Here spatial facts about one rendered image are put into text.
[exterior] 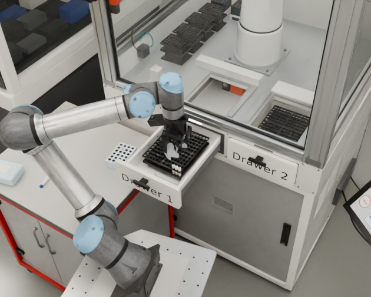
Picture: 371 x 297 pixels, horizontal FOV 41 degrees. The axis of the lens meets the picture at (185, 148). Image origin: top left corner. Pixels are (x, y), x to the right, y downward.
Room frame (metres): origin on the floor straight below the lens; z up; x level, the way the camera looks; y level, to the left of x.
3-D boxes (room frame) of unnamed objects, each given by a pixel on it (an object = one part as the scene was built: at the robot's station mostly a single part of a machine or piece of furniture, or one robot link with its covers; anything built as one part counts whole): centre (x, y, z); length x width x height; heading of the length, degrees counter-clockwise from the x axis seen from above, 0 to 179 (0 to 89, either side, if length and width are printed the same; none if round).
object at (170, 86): (1.27, 0.04, 1.27); 0.09 x 0.08 x 0.11; 96
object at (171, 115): (1.28, 0.04, 1.19); 0.08 x 0.08 x 0.05
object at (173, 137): (1.27, 0.03, 1.11); 0.09 x 0.08 x 0.12; 56
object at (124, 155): (1.47, 0.27, 0.78); 0.12 x 0.08 x 0.04; 154
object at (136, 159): (1.40, 0.03, 0.86); 0.40 x 0.26 x 0.06; 146
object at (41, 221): (1.47, 0.48, 0.38); 0.62 x 0.58 x 0.76; 56
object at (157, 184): (1.23, 0.15, 0.87); 0.29 x 0.02 x 0.11; 56
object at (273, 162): (1.32, -0.29, 0.87); 0.29 x 0.02 x 0.11; 56
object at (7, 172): (1.40, 0.76, 0.78); 0.15 x 0.10 x 0.04; 70
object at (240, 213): (1.87, -0.34, 0.40); 1.03 x 0.95 x 0.80; 56
